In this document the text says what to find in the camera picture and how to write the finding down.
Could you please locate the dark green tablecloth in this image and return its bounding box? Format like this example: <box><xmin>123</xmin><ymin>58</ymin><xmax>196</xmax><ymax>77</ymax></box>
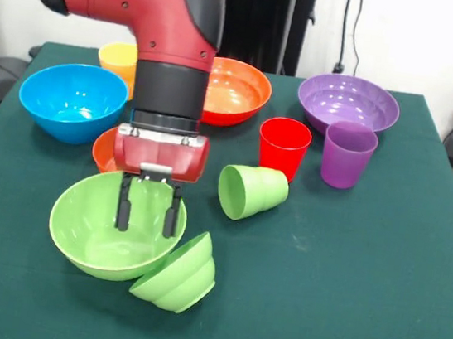
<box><xmin>0</xmin><ymin>35</ymin><xmax>453</xmax><ymax>339</ymax></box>

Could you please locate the small orange bowl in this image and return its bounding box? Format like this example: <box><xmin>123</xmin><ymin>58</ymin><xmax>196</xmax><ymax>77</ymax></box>
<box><xmin>89</xmin><ymin>123</ymin><xmax>133</xmax><ymax>177</ymax></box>

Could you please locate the large green bowl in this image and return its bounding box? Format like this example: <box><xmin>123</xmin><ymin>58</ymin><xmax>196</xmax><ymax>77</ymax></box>
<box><xmin>42</xmin><ymin>162</ymin><xmax>193</xmax><ymax>290</ymax></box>

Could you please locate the yellow cup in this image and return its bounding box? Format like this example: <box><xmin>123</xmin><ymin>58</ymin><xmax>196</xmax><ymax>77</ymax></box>
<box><xmin>92</xmin><ymin>38</ymin><xmax>142</xmax><ymax>102</ymax></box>

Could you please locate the large purple bowl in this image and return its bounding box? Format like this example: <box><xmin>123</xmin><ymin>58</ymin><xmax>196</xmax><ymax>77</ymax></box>
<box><xmin>292</xmin><ymin>68</ymin><xmax>405</xmax><ymax>146</ymax></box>

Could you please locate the purple cup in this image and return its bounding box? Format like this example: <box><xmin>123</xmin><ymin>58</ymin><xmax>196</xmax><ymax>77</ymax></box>
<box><xmin>318</xmin><ymin>119</ymin><xmax>382</xmax><ymax>195</ymax></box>

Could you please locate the black wall cable with plug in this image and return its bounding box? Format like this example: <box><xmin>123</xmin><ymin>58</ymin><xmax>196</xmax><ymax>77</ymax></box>
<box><xmin>331</xmin><ymin>0</ymin><xmax>354</xmax><ymax>75</ymax></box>

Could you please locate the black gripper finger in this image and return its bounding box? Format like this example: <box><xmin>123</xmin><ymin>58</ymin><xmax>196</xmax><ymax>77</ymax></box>
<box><xmin>113</xmin><ymin>171</ymin><xmax>139</xmax><ymax>234</ymax></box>
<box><xmin>161</xmin><ymin>181</ymin><xmax>186</xmax><ymax>241</ymax></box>

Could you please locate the green cup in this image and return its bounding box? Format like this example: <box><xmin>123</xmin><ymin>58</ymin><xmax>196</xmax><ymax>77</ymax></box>
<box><xmin>214</xmin><ymin>161</ymin><xmax>293</xmax><ymax>228</ymax></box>

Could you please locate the small green bowl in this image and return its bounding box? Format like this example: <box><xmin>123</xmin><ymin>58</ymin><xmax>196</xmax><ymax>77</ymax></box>
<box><xmin>127</xmin><ymin>221</ymin><xmax>223</xmax><ymax>319</ymax></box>

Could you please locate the thin black wall cable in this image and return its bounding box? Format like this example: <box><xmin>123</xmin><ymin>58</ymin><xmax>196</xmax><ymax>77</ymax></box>
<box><xmin>347</xmin><ymin>0</ymin><xmax>369</xmax><ymax>78</ymax></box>

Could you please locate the blue bowl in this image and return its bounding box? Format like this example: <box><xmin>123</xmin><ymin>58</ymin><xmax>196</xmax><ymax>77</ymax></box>
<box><xmin>13</xmin><ymin>56</ymin><xmax>133</xmax><ymax>152</ymax></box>

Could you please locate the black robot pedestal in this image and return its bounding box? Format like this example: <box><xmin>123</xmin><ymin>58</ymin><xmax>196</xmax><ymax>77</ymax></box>
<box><xmin>213</xmin><ymin>0</ymin><xmax>319</xmax><ymax>79</ymax></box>

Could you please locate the large orange bowl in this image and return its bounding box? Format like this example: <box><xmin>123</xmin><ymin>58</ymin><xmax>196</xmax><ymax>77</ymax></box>
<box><xmin>200</xmin><ymin>55</ymin><xmax>277</xmax><ymax>133</ymax></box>

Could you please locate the red cup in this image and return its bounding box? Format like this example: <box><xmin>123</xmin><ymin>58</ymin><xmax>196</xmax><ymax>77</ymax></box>
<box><xmin>253</xmin><ymin>114</ymin><xmax>316</xmax><ymax>185</ymax></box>

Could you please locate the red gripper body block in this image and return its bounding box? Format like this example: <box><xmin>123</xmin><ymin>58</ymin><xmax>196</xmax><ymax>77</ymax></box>
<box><xmin>109</xmin><ymin>129</ymin><xmax>212</xmax><ymax>187</ymax></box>

